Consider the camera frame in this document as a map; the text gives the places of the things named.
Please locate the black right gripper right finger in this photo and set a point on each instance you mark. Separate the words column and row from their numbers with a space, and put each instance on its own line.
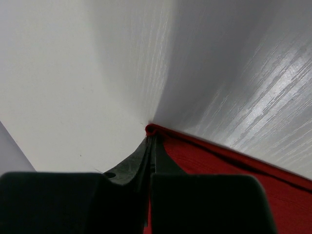
column 183, row 203

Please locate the dark red t shirt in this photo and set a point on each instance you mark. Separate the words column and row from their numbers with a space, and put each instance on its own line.
column 289, row 196

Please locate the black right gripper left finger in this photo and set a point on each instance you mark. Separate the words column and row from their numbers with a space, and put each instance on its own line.
column 114, row 202

